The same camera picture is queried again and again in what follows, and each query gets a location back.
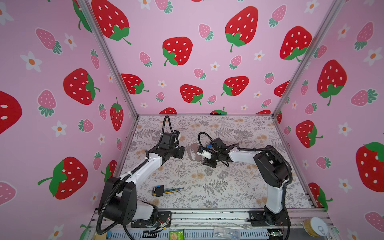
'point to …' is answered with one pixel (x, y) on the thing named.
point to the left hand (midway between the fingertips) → (179, 148)
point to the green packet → (176, 235)
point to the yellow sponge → (100, 237)
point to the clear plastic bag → (224, 232)
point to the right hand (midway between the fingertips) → (203, 160)
